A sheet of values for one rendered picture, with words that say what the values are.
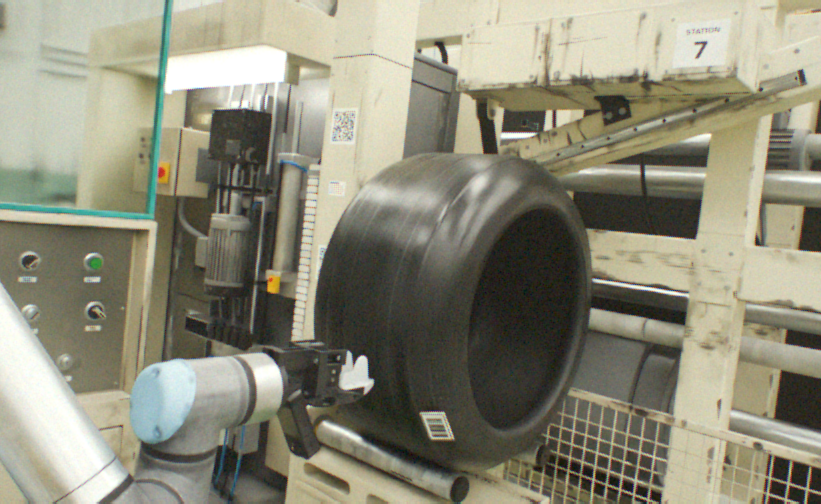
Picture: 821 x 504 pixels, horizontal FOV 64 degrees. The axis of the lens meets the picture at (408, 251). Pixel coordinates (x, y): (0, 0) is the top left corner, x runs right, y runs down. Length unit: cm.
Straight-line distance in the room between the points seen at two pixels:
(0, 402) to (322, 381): 40
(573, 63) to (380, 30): 39
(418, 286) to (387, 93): 55
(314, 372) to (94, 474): 33
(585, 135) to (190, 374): 102
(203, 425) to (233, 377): 7
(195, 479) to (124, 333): 71
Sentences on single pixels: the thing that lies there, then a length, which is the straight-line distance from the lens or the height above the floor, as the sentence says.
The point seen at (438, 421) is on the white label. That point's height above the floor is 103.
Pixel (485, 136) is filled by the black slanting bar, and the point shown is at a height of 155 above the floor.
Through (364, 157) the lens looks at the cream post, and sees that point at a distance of 136.
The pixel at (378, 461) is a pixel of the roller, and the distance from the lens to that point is 124.
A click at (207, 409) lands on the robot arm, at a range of 83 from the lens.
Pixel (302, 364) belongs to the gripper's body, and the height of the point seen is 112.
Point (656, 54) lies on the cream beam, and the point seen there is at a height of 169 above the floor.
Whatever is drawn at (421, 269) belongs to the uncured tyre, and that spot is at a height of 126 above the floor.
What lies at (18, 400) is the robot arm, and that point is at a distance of 74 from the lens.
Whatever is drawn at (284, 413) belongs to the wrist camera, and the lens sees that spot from 96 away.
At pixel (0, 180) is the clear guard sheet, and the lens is 138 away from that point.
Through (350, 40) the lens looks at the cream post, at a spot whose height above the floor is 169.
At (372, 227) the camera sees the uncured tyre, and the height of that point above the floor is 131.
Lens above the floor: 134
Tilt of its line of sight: 3 degrees down
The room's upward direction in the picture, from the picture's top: 6 degrees clockwise
